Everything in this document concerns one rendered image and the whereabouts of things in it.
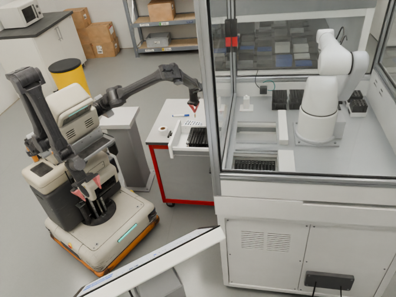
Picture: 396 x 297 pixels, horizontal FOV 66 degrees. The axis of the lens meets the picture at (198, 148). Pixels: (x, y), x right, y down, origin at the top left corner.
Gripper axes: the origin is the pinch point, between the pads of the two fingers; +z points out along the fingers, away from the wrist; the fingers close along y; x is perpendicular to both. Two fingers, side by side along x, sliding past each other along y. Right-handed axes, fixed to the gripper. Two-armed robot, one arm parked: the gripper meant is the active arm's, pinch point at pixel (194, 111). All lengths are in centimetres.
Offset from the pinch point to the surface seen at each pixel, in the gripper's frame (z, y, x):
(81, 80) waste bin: 46, 118, 204
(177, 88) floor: 86, 196, 106
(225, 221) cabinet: 20, -74, -43
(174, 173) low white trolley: 48, -17, 15
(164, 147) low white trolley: 21.6, -18.9, 18.4
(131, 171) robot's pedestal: 70, -2, 68
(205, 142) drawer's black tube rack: 4.9, -28.1, -17.1
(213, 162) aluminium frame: -22, -78, -39
